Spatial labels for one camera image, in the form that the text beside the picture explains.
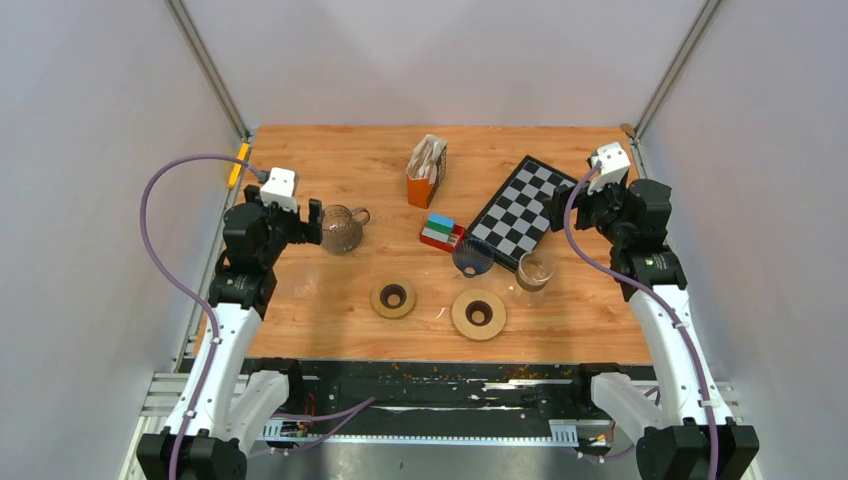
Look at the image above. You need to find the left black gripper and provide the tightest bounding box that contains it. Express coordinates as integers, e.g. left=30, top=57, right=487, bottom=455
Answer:
left=244, top=185, right=324, bottom=266

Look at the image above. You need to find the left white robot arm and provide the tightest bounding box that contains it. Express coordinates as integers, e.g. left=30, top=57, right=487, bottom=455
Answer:
left=136, top=185, right=323, bottom=479

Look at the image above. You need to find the large wooden dripper ring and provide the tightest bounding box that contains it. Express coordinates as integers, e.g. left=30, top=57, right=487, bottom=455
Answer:
left=451, top=288, right=508, bottom=342

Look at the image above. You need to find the glass coffee carafe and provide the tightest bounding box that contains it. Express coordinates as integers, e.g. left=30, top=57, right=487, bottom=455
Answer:
left=321, top=204, right=371, bottom=254

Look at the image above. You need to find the red toy brick stack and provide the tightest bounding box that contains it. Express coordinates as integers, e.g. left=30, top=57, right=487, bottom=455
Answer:
left=419, top=213, right=466, bottom=253

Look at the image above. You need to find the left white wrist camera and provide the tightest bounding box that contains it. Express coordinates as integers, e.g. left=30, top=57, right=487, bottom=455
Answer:
left=260, top=167, right=298, bottom=212

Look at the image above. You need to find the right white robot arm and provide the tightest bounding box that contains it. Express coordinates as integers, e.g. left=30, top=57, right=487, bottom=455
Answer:
left=546, top=179, right=760, bottom=479

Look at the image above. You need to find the black white chessboard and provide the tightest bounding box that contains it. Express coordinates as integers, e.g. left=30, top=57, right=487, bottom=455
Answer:
left=466, top=155, right=577, bottom=272

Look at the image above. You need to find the yellow marker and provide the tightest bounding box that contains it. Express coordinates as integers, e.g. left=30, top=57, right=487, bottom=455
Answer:
left=227, top=142, right=250, bottom=190

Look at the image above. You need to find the aluminium frame rail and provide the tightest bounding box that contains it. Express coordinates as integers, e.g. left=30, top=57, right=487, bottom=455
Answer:
left=135, top=372, right=747, bottom=446

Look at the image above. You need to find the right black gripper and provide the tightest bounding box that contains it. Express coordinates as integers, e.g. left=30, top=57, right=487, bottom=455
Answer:
left=541, top=173, right=630, bottom=246

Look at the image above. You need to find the orange filter box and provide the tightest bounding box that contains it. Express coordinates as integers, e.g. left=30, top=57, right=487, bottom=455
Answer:
left=405, top=134, right=448, bottom=209

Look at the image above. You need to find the small wooden dripper ring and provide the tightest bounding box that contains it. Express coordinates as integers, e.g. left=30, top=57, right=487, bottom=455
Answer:
left=369, top=277, right=418, bottom=321

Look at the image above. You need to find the blue glass dripper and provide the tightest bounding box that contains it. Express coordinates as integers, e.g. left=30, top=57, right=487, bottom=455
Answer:
left=452, top=237, right=494, bottom=278

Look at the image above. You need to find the small clear glass cup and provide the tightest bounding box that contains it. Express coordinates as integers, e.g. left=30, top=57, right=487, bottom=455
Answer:
left=290, top=264, right=321, bottom=299

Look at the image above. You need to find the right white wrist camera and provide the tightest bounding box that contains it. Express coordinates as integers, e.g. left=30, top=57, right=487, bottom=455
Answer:
left=588, top=142, right=631, bottom=193

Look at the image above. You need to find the clear glass beaker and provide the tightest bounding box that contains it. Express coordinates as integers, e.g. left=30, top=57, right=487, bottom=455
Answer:
left=512, top=251, right=556, bottom=307

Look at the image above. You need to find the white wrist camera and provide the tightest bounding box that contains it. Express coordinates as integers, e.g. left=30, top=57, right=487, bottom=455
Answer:
left=260, top=167, right=298, bottom=212
left=588, top=142, right=631, bottom=193

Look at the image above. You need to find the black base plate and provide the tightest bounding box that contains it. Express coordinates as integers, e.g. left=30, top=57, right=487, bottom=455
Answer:
left=239, top=358, right=639, bottom=440

